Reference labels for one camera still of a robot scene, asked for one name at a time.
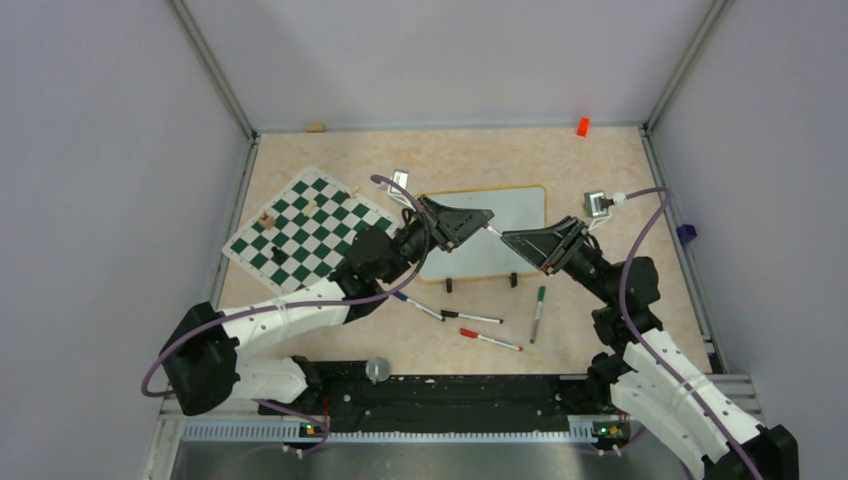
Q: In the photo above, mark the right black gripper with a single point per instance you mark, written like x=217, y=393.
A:
x=550, y=248

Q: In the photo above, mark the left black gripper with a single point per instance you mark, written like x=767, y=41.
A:
x=452, y=224

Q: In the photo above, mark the magenta marker body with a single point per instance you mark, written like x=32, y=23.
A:
x=493, y=231

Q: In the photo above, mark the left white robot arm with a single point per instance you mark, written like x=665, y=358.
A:
x=208, y=358

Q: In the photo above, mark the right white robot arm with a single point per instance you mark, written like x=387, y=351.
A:
x=647, y=375

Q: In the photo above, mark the yellow-framed whiteboard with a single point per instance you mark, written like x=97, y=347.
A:
x=484, y=255

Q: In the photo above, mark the green capped marker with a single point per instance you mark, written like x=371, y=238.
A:
x=541, y=293

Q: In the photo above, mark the blue capped marker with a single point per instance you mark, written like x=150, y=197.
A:
x=428, y=311

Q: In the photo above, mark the black capped marker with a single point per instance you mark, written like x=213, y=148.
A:
x=468, y=316

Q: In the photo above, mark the red capped marker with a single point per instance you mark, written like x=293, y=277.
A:
x=478, y=336

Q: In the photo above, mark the orange toy block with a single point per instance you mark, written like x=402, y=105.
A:
x=583, y=127

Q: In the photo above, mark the cream chess piece middle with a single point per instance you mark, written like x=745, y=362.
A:
x=309, y=208

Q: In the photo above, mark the purple toy block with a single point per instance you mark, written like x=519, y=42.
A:
x=686, y=233

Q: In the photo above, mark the green white chess mat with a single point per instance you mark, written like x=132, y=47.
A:
x=315, y=244

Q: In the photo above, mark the wooden cork piece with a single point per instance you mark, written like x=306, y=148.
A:
x=315, y=128

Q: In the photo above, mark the black chess piece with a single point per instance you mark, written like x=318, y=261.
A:
x=278, y=255

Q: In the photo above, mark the wooden cube chess piece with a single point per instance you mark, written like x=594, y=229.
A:
x=266, y=221

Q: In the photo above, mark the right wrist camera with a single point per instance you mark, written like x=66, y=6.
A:
x=597, y=205

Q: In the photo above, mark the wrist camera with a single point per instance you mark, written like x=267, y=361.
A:
x=400, y=178
x=597, y=205

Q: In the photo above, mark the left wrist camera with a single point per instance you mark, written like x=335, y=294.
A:
x=400, y=178

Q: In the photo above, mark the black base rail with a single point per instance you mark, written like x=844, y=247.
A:
x=406, y=403

